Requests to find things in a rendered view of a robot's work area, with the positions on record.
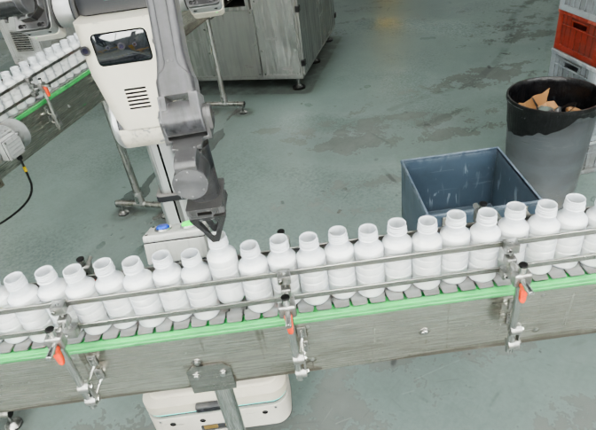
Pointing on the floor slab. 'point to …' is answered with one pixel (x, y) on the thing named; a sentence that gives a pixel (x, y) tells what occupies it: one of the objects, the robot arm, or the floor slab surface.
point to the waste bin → (550, 134)
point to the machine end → (266, 33)
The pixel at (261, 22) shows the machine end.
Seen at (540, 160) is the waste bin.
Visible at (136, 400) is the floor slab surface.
